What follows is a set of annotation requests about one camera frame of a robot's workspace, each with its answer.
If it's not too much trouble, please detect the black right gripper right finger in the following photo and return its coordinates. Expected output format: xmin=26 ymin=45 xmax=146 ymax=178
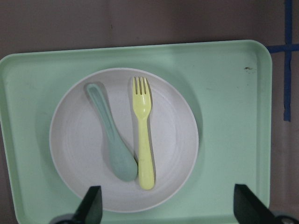
xmin=233 ymin=184 xmax=282 ymax=224

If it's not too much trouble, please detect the yellow plastic fork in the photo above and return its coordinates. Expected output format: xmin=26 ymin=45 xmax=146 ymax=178
xmin=132 ymin=77 xmax=155 ymax=190

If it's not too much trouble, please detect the mint green plastic tray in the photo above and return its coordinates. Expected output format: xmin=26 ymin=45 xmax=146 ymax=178
xmin=0 ymin=39 xmax=273 ymax=224

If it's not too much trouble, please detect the white round plate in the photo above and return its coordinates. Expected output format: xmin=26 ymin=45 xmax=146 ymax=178
xmin=50 ymin=68 xmax=199 ymax=213

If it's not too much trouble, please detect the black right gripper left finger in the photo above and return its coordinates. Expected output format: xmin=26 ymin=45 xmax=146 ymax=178
xmin=71 ymin=186 xmax=103 ymax=224

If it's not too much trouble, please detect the teal plastic spoon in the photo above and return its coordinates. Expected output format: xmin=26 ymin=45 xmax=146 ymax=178
xmin=85 ymin=83 xmax=138 ymax=182

